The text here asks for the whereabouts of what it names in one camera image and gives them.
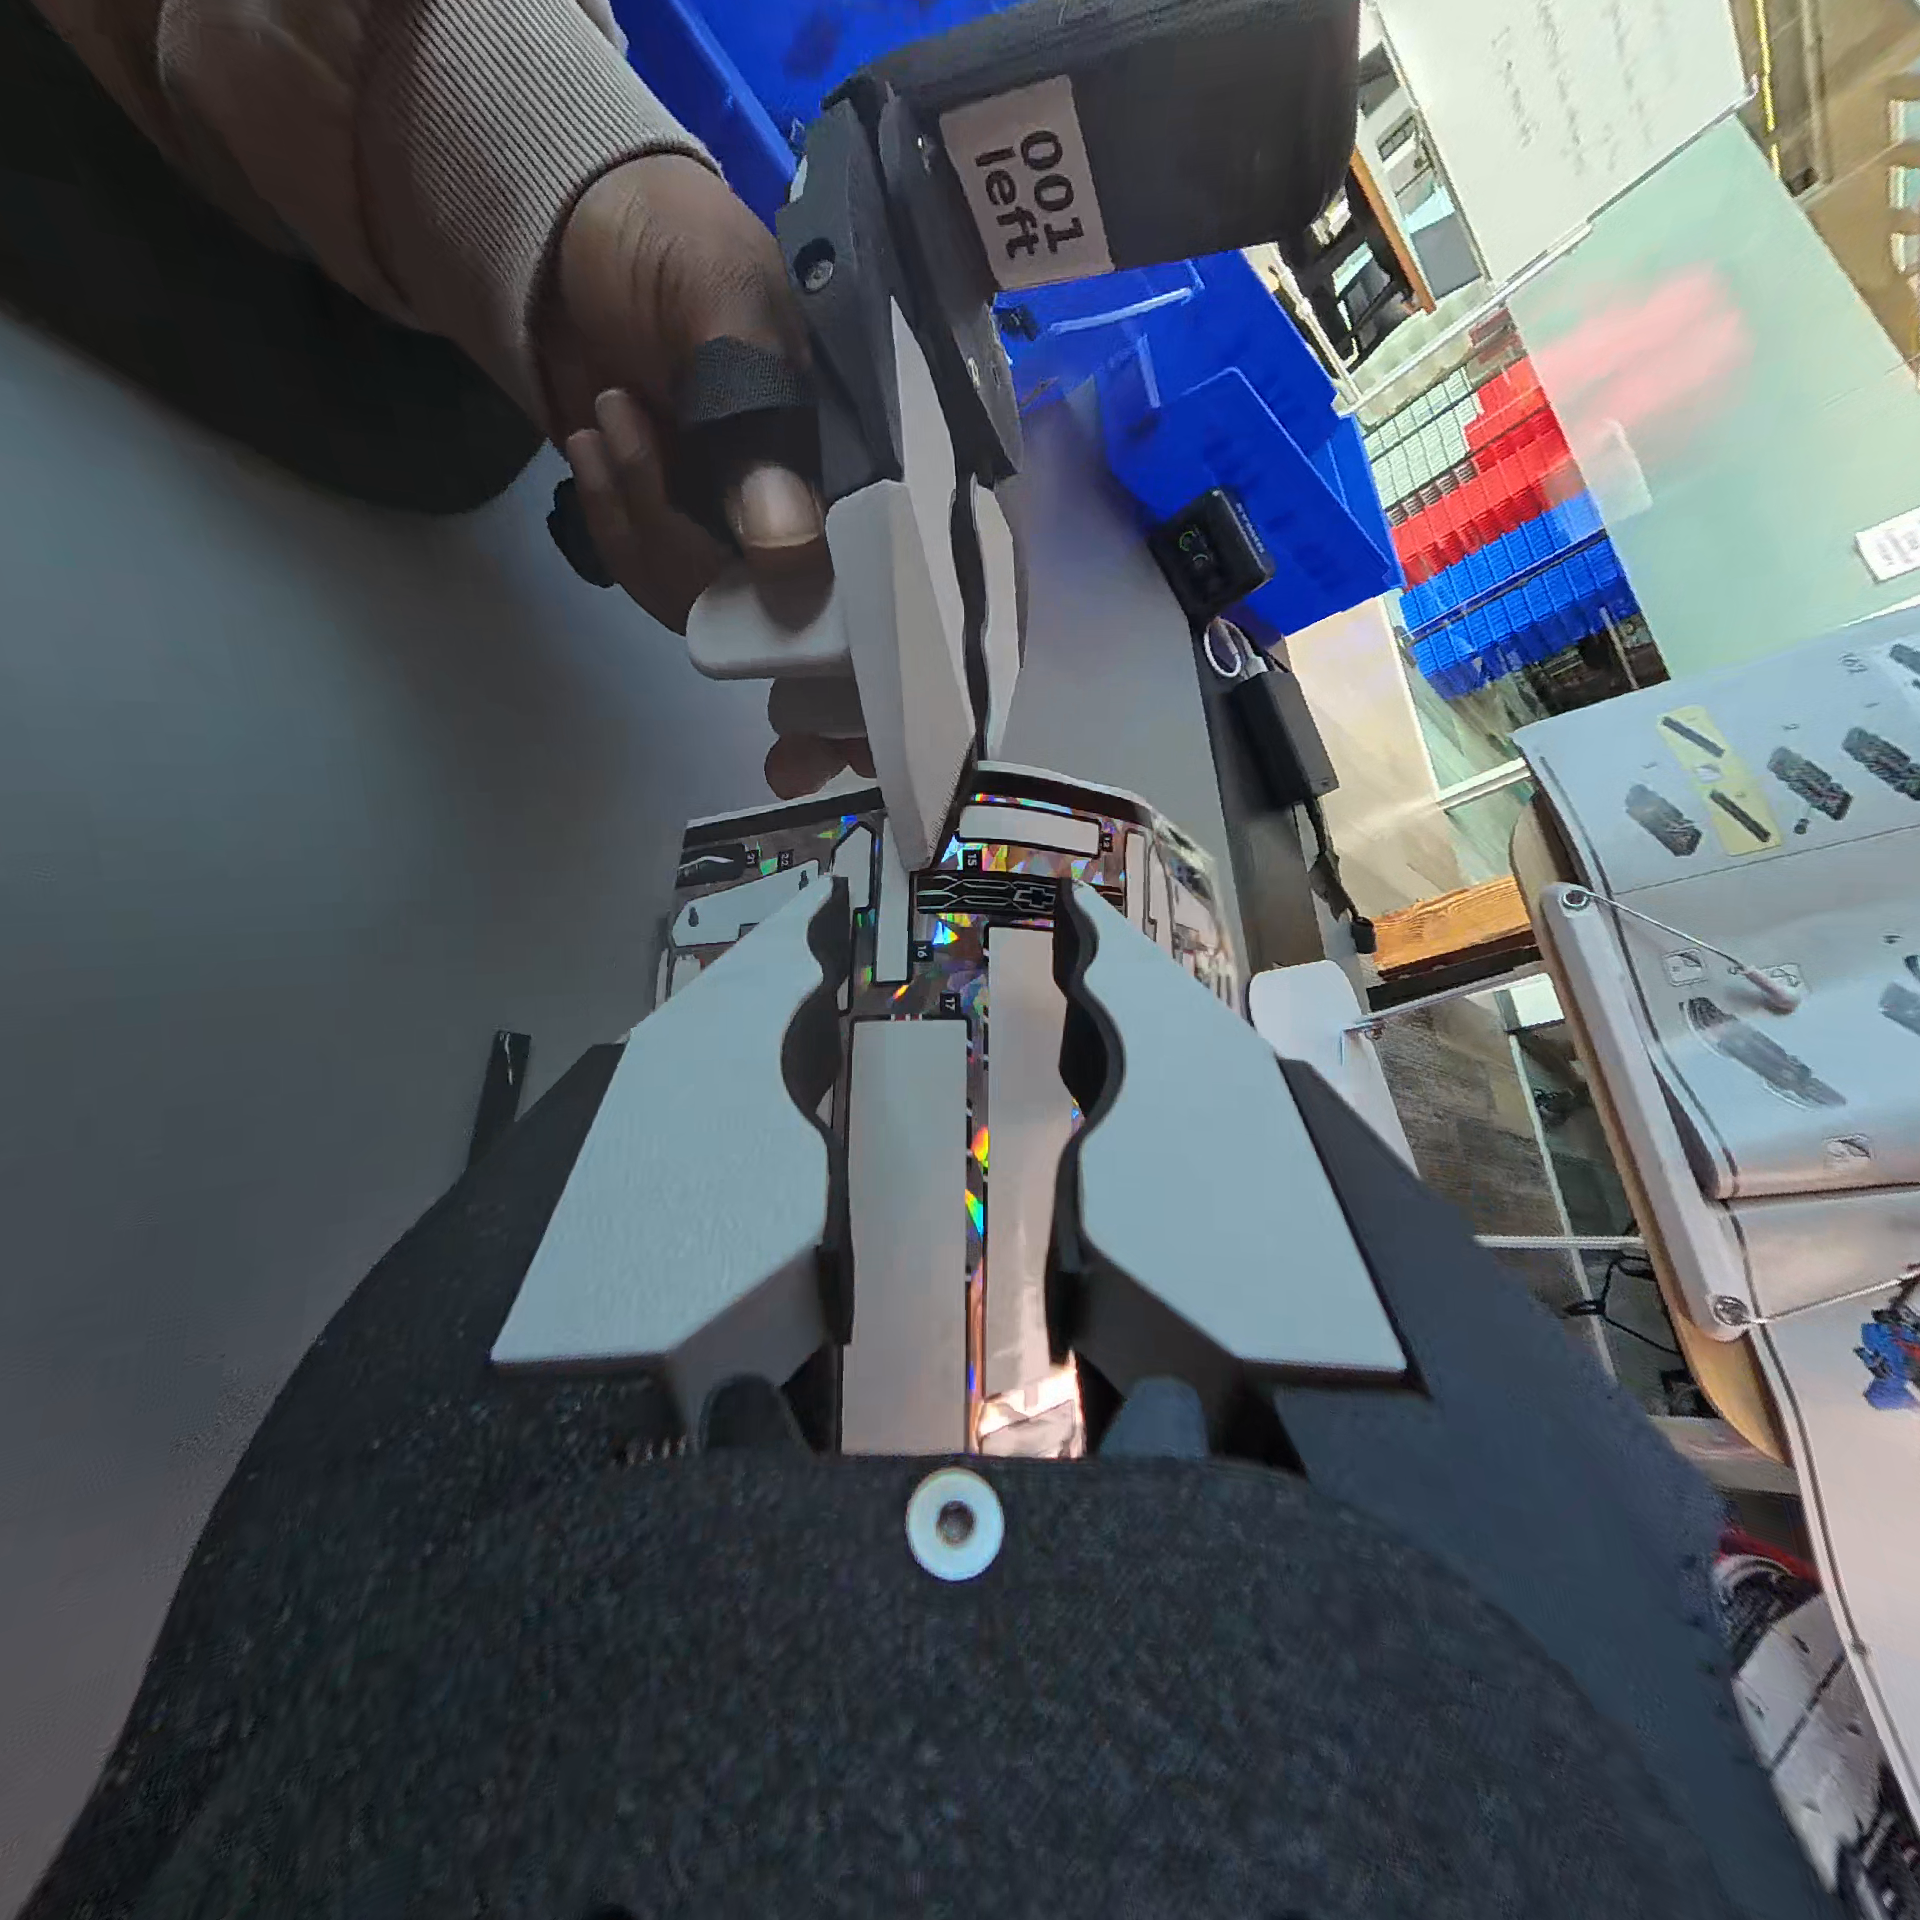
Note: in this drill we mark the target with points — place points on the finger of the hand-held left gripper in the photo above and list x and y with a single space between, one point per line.
1002 599
916 646

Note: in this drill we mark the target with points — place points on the holographic sticker sheet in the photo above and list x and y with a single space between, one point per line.
899 1170

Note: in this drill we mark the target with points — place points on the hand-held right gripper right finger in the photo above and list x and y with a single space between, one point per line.
1230 1198

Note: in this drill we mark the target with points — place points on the small black device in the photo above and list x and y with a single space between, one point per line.
1214 548

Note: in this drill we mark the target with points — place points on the person's left hand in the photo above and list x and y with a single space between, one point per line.
645 295

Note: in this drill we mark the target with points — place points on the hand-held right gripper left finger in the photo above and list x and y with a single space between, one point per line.
674 1198

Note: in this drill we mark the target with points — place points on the person's left forearm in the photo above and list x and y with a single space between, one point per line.
372 134

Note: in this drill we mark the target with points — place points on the white flat panel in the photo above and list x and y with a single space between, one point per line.
1324 1050

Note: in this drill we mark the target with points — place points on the black power adapter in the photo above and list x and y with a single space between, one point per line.
1289 734

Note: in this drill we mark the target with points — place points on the stack of red blue bins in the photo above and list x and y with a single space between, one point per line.
1519 555

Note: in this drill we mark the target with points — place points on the wooden board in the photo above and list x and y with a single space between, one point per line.
1453 927

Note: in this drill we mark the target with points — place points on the instruction booklet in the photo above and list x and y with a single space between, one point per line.
1802 776

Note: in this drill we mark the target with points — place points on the thin black brick strip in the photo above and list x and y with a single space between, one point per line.
501 1087

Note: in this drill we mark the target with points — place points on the black padded cushion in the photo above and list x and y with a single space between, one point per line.
226 373

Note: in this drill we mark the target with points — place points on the toy brick race car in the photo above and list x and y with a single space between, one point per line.
1802 1679

